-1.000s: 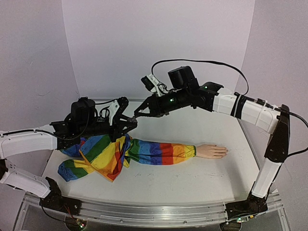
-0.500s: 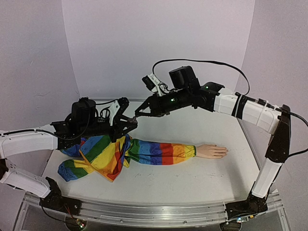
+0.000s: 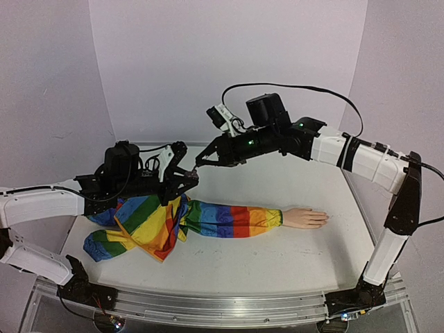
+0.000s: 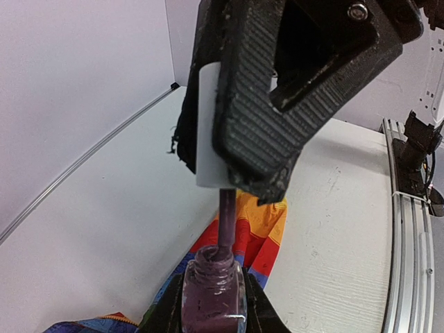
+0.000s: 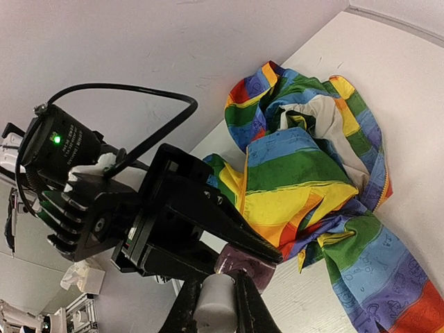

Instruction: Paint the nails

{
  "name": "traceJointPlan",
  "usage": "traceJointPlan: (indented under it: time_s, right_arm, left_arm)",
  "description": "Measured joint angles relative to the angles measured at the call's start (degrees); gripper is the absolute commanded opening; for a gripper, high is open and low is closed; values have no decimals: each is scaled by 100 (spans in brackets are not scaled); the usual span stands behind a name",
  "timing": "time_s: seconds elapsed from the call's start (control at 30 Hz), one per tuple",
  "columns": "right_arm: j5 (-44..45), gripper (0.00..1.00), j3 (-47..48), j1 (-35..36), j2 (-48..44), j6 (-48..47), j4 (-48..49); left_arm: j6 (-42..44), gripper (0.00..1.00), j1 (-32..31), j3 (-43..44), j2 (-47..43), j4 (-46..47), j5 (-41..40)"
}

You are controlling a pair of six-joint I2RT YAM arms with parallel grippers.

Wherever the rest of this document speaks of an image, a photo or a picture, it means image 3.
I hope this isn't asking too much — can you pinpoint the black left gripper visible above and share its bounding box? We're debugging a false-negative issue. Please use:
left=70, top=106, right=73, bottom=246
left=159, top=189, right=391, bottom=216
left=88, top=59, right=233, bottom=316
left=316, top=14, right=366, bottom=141
left=116, top=168, right=200, bottom=207

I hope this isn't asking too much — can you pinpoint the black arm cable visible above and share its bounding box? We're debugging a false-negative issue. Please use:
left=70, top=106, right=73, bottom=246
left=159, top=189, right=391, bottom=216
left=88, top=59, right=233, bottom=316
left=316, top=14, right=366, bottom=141
left=221, top=82, right=364, bottom=137
left=51, top=185, right=87, bottom=200

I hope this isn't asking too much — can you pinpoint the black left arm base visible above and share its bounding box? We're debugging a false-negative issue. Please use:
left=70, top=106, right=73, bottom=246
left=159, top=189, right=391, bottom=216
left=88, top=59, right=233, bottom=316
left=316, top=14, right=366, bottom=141
left=57, top=255, right=118, bottom=310

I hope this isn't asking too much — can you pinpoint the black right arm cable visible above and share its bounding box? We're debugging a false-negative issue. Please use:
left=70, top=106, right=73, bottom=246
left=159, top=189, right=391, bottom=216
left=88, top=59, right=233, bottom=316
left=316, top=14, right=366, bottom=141
left=221, top=82, right=364, bottom=137

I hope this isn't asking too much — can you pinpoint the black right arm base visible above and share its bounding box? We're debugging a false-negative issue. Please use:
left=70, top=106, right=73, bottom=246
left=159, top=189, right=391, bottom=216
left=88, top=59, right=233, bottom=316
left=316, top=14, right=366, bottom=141
left=325, top=268, right=391, bottom=318

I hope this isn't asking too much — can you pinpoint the aluminium front rail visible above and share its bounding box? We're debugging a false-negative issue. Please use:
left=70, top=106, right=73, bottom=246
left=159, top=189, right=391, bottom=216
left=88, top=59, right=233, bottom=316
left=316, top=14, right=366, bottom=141
left=35, top=278, right=408, bottom=328

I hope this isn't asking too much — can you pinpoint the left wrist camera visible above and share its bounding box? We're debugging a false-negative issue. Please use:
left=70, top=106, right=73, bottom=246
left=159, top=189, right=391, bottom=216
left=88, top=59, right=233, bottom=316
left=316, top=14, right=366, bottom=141
left=157, top=141, right=187, bottom=182

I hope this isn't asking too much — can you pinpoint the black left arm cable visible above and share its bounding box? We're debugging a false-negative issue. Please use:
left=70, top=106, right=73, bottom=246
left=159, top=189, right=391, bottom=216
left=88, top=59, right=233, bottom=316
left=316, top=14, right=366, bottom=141
left=51, top=185, right=87, bottom=200

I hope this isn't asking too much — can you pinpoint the mannequin hand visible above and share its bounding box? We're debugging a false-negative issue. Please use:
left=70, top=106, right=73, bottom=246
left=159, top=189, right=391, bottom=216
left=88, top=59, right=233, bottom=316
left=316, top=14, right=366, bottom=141
left=282, top=208, right=329, bottom=230

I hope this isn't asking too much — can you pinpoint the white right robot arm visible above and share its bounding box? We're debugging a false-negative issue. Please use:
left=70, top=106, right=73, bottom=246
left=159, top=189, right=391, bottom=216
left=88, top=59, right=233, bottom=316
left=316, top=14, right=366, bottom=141
left=196, top=93, right=422, bottom=286

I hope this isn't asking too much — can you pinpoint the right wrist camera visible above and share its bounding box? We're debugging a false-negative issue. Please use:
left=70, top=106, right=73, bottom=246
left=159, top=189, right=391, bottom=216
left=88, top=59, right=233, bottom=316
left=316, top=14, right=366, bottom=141
left=206, top=103, right=243, bottom=137

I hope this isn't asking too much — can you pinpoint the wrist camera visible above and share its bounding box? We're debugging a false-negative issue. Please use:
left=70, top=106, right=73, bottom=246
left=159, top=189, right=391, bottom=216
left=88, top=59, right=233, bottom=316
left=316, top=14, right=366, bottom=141
left=157, top=141, right=187, bottom=182
left=206, top=103, right=243, bottom=137

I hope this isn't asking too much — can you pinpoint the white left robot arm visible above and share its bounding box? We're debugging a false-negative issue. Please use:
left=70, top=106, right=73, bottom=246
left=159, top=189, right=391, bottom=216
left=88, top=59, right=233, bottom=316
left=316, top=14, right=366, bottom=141
left=1, top=141, right=198, bottom=303

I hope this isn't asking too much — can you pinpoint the rainbow striped jacket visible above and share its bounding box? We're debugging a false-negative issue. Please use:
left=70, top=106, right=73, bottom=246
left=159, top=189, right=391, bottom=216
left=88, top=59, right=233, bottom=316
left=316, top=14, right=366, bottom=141
left=83, top=195, right=283, bottom=262

